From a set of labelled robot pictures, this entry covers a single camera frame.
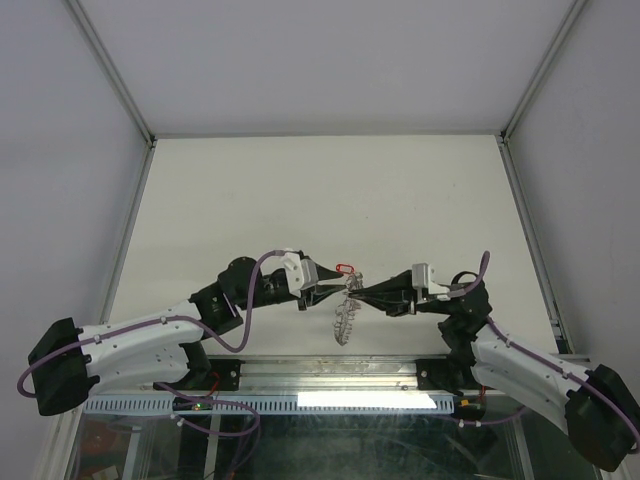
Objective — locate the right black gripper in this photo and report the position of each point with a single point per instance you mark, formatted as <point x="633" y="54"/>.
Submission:
<point x="395" y="295"/>

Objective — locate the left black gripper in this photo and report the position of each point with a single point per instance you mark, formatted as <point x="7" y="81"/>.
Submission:
<point x="321" y="290"/>

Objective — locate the silver key red tag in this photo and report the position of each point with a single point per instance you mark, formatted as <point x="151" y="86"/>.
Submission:
<point x="349" y="272"/>

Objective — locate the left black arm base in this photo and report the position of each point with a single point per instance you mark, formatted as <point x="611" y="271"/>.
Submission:
<point x="212" y="375"/>

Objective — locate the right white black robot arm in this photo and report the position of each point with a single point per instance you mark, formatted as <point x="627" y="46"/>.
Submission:
<point x="593" y="407"/>

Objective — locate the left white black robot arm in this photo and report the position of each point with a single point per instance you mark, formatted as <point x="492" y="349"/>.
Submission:
<point x="71" y="363"/>

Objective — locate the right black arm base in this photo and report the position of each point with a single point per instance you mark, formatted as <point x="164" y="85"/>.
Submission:
<point x="446" y="374"/>

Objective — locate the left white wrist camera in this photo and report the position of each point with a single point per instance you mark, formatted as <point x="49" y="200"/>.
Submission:
<point x="301" y="272"/>

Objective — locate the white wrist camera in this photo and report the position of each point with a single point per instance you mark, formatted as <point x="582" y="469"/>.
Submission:
<point x="301" y="272"/>
<point x="423" y="282"/>

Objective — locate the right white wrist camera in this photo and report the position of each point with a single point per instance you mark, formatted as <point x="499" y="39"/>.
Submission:
<point x="423" y="282"/>

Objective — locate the aluminium mounting rail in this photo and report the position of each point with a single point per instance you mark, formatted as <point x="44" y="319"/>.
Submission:
<point x="260" y="374"/>

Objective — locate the white slotted cable duct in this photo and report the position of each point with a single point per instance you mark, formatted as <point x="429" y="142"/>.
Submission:
<point x="312" y="403"/>

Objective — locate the right aluminium frame post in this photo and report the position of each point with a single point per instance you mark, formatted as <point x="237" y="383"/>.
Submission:
<point x="544" y="68"/>

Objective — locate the aluminium frame post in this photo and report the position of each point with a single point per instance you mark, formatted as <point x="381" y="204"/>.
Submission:
<point x="544" y="68"/>
<point x="92" y="39"/>

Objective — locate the left aluminium frame post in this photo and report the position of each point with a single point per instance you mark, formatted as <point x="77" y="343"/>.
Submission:
<point x="92" y="39"/>

